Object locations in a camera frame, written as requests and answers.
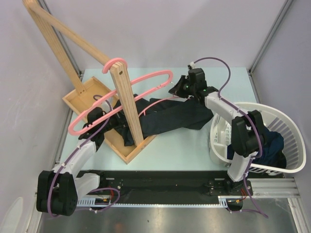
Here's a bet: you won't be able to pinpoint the pink hanger with green shorts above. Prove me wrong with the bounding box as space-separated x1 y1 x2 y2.
138 95 179 117

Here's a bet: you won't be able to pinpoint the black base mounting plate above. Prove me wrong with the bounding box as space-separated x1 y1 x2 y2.
78 170 253 211

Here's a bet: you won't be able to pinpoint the wooden rack post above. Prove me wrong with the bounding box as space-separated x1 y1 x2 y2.
25 0 143 146

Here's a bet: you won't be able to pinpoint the dark green shorts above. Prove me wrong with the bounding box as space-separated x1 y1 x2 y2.
109 93 213 146

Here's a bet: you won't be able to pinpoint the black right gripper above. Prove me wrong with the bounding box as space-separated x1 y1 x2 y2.
170 75 196 99

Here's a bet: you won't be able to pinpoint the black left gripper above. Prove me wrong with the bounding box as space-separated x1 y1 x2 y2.
99 108 134 133

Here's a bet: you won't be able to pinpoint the aluminium rail with cable duct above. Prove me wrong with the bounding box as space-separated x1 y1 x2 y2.
35 178 299 208

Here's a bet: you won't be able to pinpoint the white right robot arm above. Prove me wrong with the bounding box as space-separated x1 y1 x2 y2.
169 68 265 195

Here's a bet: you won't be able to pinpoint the wooden rack base tray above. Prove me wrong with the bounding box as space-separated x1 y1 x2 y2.
63 77 155 164

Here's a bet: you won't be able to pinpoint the navy blue shorts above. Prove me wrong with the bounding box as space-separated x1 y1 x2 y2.
227 126 287 168

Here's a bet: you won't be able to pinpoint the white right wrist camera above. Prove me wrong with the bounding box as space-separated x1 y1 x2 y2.
188 62 195 70

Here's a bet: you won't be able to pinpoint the pink plastic hanger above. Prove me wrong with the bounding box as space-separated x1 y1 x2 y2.
67 57 173 136

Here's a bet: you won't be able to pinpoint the white laundry basket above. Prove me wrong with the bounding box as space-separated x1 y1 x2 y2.
209 102 306 176

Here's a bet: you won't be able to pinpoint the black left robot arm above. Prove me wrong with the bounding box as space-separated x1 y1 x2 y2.
36 107 121 217

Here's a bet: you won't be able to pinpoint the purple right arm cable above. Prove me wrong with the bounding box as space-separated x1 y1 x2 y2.
194 57 269 219

